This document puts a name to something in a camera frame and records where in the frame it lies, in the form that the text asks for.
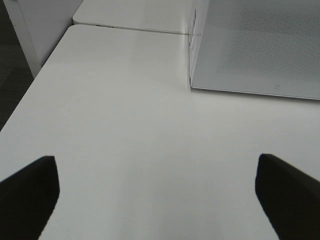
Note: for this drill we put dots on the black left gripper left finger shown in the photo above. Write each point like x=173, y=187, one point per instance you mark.
x=28, y=198

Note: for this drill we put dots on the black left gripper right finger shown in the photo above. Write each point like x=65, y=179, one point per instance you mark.
x=289, y=198

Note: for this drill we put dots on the white microwave door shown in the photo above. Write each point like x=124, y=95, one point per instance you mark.
x=260, y=47

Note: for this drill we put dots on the white microwave oven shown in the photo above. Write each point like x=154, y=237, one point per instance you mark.
x=255, y=47

